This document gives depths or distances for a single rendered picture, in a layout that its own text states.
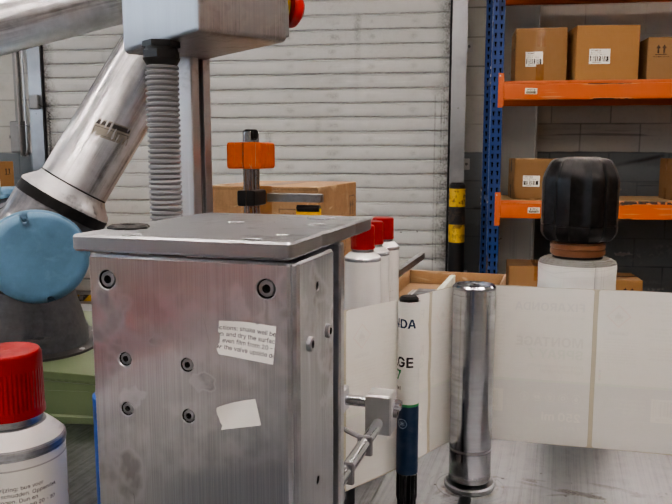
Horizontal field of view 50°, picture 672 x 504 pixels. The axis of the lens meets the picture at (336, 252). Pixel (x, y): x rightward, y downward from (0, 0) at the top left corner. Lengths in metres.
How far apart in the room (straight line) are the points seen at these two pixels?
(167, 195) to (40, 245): 0.26
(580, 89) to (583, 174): 3.71
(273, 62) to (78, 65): 1.46
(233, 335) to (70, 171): 0.63
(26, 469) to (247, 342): 0.13
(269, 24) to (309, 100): 4.53
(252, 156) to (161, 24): 0.18
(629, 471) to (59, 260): 0.66
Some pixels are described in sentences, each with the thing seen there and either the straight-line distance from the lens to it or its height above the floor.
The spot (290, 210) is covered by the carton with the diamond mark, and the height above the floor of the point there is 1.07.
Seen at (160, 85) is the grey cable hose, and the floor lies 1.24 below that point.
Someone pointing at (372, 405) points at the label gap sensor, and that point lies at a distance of 0.52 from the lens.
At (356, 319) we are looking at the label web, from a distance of 0.56.
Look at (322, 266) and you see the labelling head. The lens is 0.34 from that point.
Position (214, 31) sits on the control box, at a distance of 0.67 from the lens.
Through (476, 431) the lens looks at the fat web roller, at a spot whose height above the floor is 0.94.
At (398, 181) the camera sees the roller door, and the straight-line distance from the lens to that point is 5.14.
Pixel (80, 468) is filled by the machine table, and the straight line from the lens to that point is 0.89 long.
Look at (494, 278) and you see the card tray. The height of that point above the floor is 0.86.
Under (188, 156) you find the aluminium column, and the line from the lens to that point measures 0.81.
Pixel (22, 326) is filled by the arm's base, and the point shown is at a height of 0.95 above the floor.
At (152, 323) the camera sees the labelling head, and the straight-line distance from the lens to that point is 0.34.
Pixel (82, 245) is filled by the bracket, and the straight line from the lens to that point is 0.35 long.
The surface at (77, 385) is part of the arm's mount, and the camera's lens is 1.01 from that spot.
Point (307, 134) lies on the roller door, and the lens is 5.21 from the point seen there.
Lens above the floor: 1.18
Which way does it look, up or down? 8 degrees down
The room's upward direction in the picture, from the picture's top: straight up
